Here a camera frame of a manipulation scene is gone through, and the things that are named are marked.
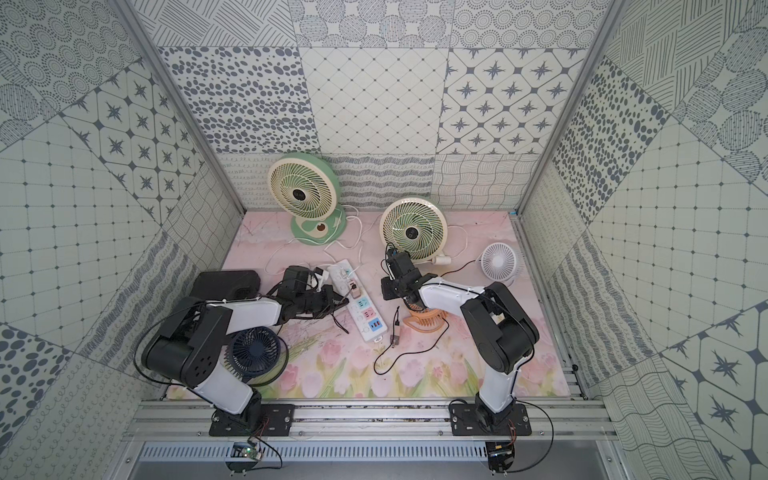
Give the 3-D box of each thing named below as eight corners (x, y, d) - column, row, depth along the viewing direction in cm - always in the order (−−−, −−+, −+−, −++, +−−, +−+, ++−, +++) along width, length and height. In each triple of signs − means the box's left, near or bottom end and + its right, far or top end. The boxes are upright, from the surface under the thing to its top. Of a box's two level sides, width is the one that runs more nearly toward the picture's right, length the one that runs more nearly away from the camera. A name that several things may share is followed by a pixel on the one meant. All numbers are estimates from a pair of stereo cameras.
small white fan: (495, 294, 99) (507, 273, 89) (475, 266, 107) (483, 244, 97) (514, 286, 101) (527, 265, 91) (492, 259, 109) (502, 237, 99)
